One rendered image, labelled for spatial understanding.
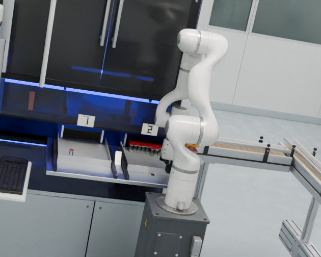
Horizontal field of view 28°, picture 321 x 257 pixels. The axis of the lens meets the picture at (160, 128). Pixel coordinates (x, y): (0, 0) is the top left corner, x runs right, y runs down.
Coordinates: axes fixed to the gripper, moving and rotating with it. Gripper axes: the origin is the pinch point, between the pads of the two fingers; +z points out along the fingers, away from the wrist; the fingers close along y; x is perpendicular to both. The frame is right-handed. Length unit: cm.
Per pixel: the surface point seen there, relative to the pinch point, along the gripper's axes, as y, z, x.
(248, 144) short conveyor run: -54, -6, -43
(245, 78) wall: -196, 34, -490
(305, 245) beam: -87, 37, -9
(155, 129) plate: 4.3, -10.8, -28.6
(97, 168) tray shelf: 34.6, 4.2, 0.3
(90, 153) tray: 36.8, 3.5, -18.6
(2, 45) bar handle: 84, -53, 27
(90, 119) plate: 38.6, -11.6, -28.6
